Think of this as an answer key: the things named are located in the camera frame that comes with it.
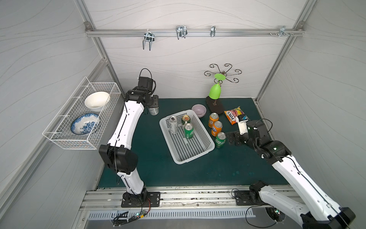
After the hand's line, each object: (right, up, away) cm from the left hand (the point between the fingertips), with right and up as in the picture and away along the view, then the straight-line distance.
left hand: (152, 101), depth 81 cm
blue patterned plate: (-28, -12, -17) cm, 35 cm away
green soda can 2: (+41, -23, +4) cm, 47 cm away
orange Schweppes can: (+40, -17, +11) cm, 45 cm away
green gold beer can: (+20, -11, +12) cm, 26 cm away
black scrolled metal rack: (+34, +20, +12) cm, 41 cm away
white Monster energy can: (+12, -14, +9) cm, 21 cm away
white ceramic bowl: (-30, 0, -5) cm, 30 cm away
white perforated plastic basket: (+17, -31, +11) cm, 37 cm away
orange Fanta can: (+39, -10, +15) cm, 43 cm away
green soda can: (+22, -18, +7) cm, 29 cm away
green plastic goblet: (+40, +8, +15) cm, 43 cm away
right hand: (+46, -16, -7) cm, 50 cm away
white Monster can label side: (0, -6, +3) cm, 6 cm away
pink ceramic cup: (+31, -4, +29) cm, 42 cm away
